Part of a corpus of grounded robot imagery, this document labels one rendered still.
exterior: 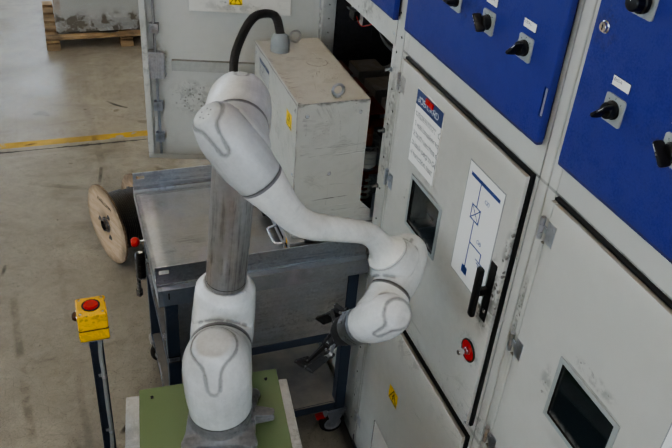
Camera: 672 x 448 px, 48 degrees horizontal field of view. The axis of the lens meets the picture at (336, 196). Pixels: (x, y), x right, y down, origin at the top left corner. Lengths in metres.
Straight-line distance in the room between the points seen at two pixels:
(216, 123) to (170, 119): 1.49
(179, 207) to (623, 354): 1.69
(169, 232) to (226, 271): 0.75
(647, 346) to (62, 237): 3.20
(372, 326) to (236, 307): 0.36
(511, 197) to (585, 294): 0.28
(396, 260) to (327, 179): 0.60
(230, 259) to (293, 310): 0.74
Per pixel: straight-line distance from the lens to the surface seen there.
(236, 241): 1.76
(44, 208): 4.29
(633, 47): 1.27
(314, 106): 2.14
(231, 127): 1.42
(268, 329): 2.52
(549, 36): 1.44
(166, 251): 2.45
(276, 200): 1.49
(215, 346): 1.76
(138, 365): 3.28
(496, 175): 1.63
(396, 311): 1.69
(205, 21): 2.74
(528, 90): 1.50
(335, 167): 2.27
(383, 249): 1.75
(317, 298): 2.49
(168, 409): 2.01
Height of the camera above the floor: 2.31
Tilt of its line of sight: 32 degrees down
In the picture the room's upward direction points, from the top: 5 degrees clockwise
